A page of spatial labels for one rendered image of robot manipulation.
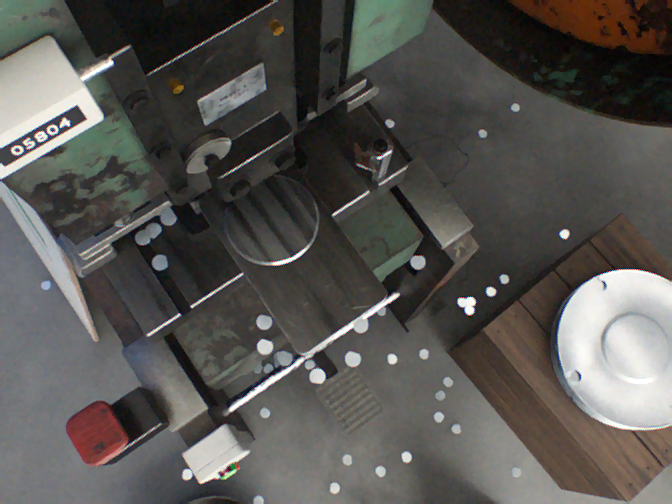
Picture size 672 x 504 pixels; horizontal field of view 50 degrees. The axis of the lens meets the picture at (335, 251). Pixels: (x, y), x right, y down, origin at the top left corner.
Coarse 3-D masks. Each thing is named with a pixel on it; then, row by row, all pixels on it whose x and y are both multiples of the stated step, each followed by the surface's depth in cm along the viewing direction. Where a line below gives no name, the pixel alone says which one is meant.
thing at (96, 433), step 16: (80, 416) 89; (96, 416) 89; (112, 416) 89; (80, 432) 88; (96, 432) 89; (112, 432) 89; (80, 448) 88; (96, 448) 88; (112, 448) 88; (96, 464) 88
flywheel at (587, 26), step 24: (528, 0) 77; (552, 0) 73; (576, 0) 70; (600, 0) 67; (624, 0) 65; (648, 0) 62; (552, 24) 75; (576, 24) 72; (600, 24) 69; (624, 24) 66; (648, 24) 64; (624, 48) 68; (648, 48) 65
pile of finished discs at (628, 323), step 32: (608, 288) 134; (640, 288) 134; (576, 320) 132; (608, 320) 132; (640, 320) 132; (576, 352) 130; (608, 352) 130; (640, 352) 130; (576, 384) 129; (608, 384) 129; (640, 384) 129; (608, 416) 128; (640, 416) 128
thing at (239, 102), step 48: (144, 0) 58; (192, 0) 58; (240, 0) 58; (288, 0) 60; (144, 48) 57; (192, 48) 57; (240, 48) 62; (288, 48) 67; (192, 96) 63; (240, 96) 69; (288, 96) 76; (192, 144) 71; (240, 144) 76; (288, 144) 79; (240, 192) 78
